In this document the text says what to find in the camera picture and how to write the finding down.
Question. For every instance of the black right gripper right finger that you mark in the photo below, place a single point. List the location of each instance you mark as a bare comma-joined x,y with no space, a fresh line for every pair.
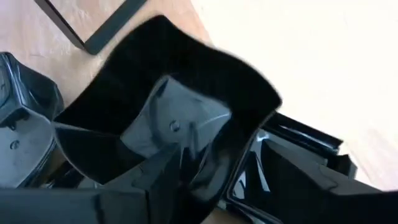
311,202

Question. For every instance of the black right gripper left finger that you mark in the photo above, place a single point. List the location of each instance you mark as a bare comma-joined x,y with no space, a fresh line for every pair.
77,207

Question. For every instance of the black small square mini plate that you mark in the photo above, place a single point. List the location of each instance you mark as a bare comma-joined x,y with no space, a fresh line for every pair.
304,137

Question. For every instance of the black scalloped square mini plate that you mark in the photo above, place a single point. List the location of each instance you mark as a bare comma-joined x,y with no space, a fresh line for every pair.
174,59

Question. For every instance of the black leaf-shaped mini plate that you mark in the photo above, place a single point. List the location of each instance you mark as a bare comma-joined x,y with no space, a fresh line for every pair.
25,149

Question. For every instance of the black perforated metal rack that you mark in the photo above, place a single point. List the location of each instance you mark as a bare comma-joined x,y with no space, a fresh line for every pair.
109,31

